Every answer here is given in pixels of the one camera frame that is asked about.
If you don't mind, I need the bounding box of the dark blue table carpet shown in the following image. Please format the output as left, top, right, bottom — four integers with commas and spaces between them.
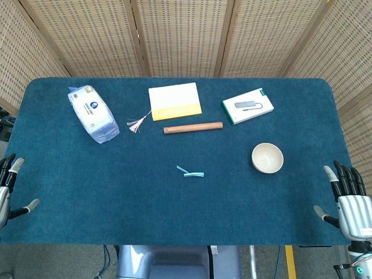
0, 77, 372, 246

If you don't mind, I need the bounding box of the blue white tissue pack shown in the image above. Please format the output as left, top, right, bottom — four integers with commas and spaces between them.
67, 84, 120, 145

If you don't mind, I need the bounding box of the brown wooden rod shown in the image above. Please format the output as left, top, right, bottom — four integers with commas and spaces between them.
163, 121, 224, 135

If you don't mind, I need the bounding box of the blue floor cable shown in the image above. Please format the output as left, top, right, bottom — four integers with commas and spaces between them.
95, 245, 113, 279
275, 245, 283, 279

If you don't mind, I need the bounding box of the cream round bowl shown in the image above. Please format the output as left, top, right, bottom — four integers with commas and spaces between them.
251, 142, 284, 174

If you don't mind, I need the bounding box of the grey blue robot torso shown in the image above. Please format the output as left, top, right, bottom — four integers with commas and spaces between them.
115, 245, 242, 279

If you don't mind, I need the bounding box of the woven bamboo folding screen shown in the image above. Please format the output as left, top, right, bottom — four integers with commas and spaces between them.
0, 0, 372, 175

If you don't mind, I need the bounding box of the white and yellow notebook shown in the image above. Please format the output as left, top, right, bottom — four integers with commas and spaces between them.
148, 82, 203, 122

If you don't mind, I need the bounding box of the white USB hub box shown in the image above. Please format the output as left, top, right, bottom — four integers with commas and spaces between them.
221, 88, 274, 126

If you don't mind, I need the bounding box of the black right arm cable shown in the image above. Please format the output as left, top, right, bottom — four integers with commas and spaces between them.
333, 261, 359, 279

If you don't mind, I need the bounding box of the yellow floor tape strip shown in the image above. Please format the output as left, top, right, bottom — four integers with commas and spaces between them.
284, 245, 298, 279

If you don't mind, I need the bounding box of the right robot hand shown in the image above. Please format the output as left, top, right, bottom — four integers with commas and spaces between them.
313, 160, 372, 242

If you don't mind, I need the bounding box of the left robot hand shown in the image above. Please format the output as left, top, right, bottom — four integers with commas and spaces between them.
0, 153, 41, 230

